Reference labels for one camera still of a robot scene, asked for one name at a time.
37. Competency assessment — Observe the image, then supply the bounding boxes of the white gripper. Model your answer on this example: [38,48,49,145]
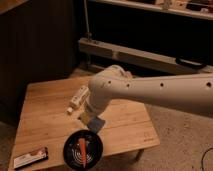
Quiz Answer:
[79,103,96,125]

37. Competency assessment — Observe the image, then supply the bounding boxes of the wall shelf with items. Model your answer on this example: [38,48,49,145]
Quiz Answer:
[89,0,213,21]

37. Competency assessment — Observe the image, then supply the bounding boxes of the black ceramic bowl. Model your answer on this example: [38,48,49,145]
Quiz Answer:
[63,130,103,171]

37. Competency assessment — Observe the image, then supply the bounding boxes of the wooden table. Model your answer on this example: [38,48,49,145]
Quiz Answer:
[11,76,160,171]

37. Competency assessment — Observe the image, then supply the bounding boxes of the orange carrot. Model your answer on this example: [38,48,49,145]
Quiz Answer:
[78,138,87,168]

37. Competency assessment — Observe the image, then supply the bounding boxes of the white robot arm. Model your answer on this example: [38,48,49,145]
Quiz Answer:
[80,65,213,125]

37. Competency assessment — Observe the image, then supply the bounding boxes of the black cable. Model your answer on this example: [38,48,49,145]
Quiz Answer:
[175,57,207,70]

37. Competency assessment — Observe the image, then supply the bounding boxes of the black chocolate bar pack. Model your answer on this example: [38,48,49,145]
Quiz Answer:
[13,147,48,169]

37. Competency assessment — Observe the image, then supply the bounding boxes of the white tube bottle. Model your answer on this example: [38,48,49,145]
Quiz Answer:
[67,85,89,114]

